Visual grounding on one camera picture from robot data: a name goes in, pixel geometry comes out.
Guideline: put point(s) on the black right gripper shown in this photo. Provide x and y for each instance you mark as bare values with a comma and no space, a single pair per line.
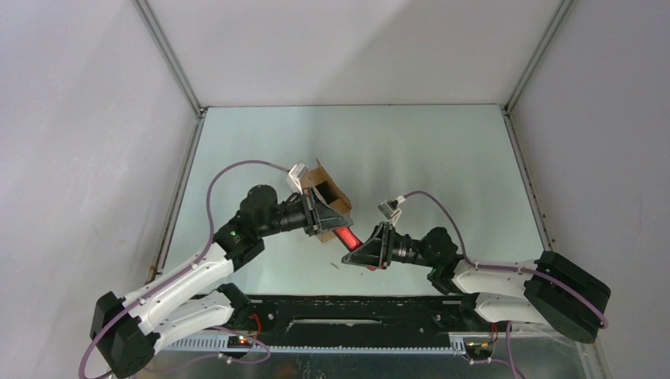
378,251

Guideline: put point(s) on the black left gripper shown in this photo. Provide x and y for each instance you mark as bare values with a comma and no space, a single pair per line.
320,216

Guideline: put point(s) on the red black utility knife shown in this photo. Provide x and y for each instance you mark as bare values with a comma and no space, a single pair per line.
349,240

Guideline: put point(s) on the brown cardboard express box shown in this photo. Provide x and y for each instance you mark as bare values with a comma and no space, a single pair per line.
323,182

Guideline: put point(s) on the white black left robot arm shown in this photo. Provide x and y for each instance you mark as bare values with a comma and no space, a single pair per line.
128,331

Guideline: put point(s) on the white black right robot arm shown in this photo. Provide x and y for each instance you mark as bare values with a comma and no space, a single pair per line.
551,290

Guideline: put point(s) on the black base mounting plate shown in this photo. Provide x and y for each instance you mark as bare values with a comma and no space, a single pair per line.
368,321

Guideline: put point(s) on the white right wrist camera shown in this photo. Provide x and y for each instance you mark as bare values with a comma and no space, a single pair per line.
391,209

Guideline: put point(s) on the grey cable duct rail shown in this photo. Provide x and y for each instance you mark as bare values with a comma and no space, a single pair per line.
226,343

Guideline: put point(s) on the aluminium frame post left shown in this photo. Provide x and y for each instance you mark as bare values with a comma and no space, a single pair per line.
156,31

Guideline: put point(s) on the aluminium frame post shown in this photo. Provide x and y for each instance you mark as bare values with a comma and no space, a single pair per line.
555,23
156,31

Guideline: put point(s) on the aluminium frame post right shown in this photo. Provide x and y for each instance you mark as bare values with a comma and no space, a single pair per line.
555,23

